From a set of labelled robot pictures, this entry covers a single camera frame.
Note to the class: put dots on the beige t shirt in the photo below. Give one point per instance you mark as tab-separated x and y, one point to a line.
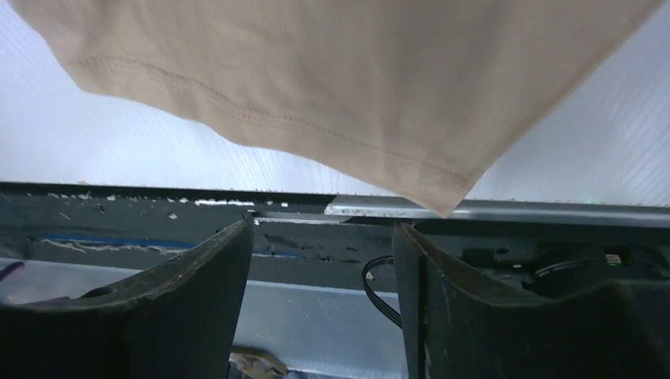
416	97

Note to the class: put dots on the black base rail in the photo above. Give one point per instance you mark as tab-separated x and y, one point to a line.
324	240

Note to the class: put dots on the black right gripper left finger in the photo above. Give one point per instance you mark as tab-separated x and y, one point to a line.
174	320

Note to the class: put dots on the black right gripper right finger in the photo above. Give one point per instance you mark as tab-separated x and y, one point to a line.
576	310

